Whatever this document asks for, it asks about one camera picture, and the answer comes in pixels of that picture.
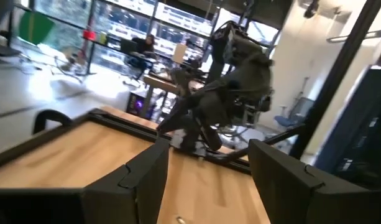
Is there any person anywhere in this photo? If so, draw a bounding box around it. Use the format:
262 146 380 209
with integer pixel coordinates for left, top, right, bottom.
131 33 157 63

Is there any black laptop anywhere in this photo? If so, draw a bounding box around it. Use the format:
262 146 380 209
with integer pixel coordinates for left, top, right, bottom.
120 39 139 55

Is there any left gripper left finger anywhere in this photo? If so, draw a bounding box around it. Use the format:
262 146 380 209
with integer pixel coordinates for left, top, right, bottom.
83 138 172 224

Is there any black aluminium table frame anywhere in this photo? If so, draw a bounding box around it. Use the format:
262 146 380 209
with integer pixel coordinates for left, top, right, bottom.
0 0 381 175

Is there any black ceiling camera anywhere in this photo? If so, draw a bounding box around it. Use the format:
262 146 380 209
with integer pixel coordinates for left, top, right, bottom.
303 0 321 19

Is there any dark blue panel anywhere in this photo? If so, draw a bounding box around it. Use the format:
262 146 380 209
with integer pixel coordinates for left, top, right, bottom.
314 65 381 189

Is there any black frame handle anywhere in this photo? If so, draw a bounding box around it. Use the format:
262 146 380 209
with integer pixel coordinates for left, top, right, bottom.
32 108 73 135

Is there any tan board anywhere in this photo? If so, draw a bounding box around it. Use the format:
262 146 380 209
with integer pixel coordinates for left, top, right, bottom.
173 42 188 65

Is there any black desk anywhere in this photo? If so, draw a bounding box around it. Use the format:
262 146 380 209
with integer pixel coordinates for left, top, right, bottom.
81 37 157 75

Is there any blue office chair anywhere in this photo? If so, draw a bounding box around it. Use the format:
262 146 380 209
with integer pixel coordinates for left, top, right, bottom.
273 96 315 129

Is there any green panel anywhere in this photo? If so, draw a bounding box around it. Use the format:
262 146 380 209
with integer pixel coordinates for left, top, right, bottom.
18 11 57 46

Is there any red container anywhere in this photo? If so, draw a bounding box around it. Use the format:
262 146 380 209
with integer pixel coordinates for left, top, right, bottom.
83 29 98 41

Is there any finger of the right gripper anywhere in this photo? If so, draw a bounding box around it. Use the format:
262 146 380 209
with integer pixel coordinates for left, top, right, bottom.
157 116 194 134
160 104 191 125

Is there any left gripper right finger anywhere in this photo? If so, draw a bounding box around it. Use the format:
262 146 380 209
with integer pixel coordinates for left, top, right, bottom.
247 138 327 224

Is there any computer tower purple light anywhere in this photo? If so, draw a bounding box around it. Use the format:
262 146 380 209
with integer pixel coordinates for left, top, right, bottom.
126 91 147 118

